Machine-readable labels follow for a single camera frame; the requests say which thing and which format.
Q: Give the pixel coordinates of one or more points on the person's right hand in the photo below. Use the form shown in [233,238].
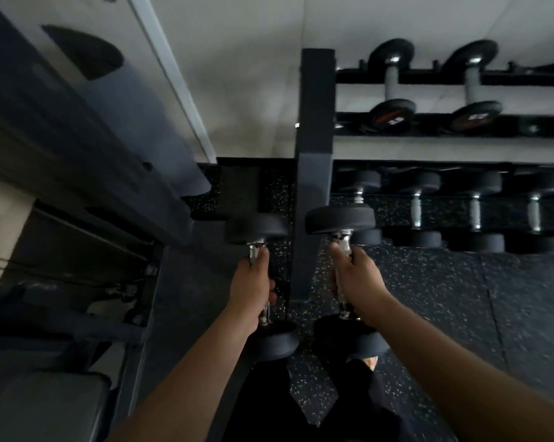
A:
[357,285]

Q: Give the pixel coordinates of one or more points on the person's left hand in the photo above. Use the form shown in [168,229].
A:
[249,289]

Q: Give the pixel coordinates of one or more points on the person's right thumb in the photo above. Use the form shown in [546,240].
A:
[340,255]

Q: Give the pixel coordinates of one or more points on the person's left thumb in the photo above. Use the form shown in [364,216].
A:
[260,262]

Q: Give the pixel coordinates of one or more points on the person's right forearm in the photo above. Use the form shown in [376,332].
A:
[452,372]

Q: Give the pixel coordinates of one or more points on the person's left forearm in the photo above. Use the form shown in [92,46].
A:
[189,382]

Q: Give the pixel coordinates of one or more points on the person's black trousers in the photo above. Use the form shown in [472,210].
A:
[268,405]

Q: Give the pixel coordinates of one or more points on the black dumbbell rack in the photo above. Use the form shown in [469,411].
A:
[314,110]

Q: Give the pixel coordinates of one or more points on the black dumbbell with red label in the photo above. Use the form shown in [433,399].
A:
[475,115]
[392,112]

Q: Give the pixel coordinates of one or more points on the grey bench pad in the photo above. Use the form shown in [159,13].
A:
[42,405]

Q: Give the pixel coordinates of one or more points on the dark gym machine frame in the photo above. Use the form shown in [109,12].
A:
[51,147]

